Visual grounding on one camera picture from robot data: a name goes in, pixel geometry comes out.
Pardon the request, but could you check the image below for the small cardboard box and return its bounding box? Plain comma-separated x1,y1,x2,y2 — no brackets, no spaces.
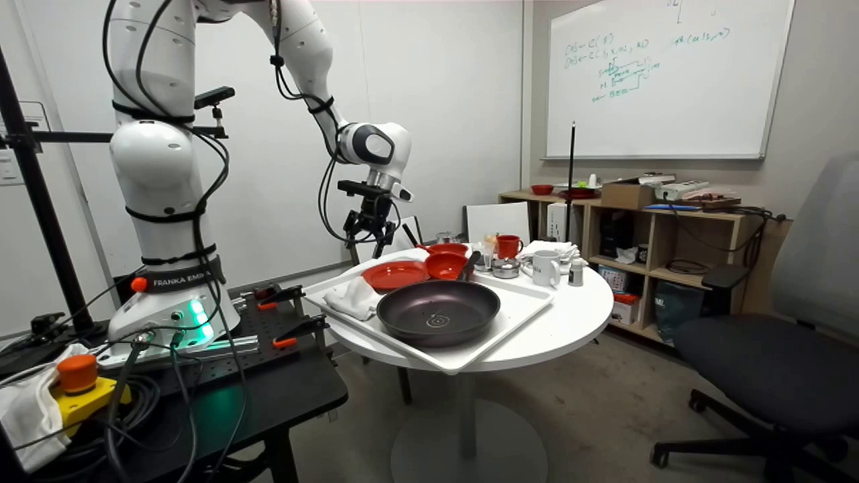
599,181,655,213

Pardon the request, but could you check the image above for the stack of books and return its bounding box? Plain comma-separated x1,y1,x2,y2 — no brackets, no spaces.
638,173,745,216

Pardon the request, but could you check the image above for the dark frying pan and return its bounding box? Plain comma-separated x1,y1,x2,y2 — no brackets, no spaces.
373,254,503,351

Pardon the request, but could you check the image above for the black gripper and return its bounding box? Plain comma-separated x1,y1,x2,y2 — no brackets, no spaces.
340,197,399,264

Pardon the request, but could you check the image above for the black camera tripod stand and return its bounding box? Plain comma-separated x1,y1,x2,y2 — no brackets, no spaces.
0,50,114,339

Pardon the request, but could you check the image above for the clear glass jar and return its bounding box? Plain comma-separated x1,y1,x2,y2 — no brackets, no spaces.
485,255,522,282

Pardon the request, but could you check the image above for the yellow red emergency stop button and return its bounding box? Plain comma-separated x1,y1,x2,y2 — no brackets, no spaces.
47,351,124,427

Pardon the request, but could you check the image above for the round white table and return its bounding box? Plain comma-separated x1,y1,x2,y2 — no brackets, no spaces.
320,244,616,483

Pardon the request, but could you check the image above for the aluminium extrusion rail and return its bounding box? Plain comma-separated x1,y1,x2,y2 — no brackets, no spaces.
91,333,263,370

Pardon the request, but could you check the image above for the black seat office chair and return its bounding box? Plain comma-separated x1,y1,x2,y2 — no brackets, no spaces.
650,152,859,483

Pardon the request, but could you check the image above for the red plate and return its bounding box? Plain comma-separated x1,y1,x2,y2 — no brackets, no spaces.
358,258,435,296

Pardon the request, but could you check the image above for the orange black clamp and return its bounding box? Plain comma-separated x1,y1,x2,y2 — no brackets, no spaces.
251,282,306,317
271,317,330,354

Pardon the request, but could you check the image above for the white mug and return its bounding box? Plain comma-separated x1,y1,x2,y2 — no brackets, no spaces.
528,254,562,290

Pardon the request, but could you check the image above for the whiteboard with green writing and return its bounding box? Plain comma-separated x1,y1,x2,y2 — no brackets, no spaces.
541,0,800,164

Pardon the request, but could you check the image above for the black camera on mount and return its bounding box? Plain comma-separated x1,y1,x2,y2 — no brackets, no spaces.
192,84,239,119

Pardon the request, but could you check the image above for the wooden shelf unit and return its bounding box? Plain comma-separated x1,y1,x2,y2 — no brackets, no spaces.
495,186,795,346

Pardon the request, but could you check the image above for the blue storage bin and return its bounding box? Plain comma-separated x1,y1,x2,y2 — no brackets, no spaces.
652,282,707,343

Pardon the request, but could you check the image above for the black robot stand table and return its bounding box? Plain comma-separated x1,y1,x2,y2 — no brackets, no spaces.
0,286,352,483

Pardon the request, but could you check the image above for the red mug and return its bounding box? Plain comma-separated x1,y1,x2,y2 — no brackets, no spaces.
493,233,525,264

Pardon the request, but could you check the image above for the white crumpled cloth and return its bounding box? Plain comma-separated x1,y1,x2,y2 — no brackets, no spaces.
0,343,91,475

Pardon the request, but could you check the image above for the red bowl with dark beans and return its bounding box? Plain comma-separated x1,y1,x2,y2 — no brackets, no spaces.
426,240,471,264

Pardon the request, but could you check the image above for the white flat panel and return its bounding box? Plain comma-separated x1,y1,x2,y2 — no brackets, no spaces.
463,200,534,251

